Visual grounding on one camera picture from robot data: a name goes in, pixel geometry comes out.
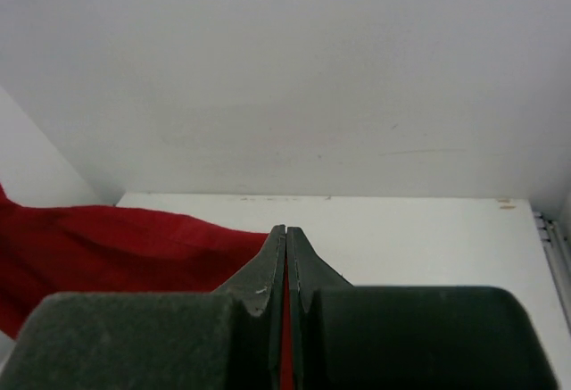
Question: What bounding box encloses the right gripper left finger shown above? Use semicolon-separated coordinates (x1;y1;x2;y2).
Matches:
12;225;286;389

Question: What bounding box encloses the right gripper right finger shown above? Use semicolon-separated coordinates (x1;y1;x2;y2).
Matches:
286;227;558;389

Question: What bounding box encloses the red t-shirt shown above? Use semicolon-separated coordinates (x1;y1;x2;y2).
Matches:
1;198;294;389

